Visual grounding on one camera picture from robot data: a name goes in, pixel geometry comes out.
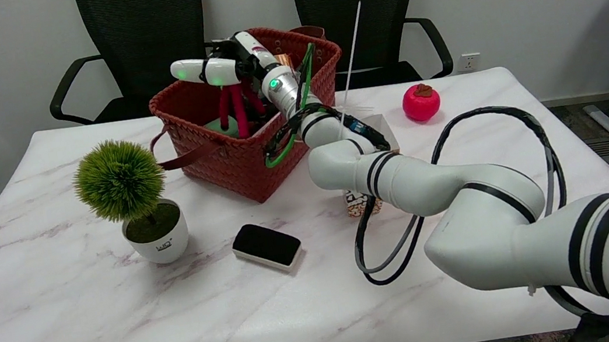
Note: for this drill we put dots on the red woven basket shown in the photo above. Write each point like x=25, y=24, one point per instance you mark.
x=239, y=165

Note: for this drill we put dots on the green plant in white pot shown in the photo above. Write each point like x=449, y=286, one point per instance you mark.
x=120, y=180

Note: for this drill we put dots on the red black flexible tripod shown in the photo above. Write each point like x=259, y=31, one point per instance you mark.
x=240, y=114

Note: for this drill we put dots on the white wall socket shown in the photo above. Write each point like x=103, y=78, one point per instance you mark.
x=468, y=62

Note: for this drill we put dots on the green tape roll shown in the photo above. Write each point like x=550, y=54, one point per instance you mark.
x=214, y=126

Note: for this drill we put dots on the orange white popcorn box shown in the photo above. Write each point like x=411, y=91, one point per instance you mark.
x=385, y=126

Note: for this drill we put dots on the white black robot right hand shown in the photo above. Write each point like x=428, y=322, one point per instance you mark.
x=250, y=48

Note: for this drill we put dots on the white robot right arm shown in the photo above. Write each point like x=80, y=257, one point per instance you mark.
x=461, y=197

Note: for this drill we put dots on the red toy pomegranate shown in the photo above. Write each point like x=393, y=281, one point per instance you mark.
x=421, y=105

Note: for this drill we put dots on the black white board eraser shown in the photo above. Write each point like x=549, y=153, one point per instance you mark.
x=265, y=244

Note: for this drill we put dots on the white zip tie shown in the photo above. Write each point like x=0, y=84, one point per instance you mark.
x=352, y=53

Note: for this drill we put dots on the orange brown tape roll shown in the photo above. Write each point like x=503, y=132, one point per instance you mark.
x=284, y=60

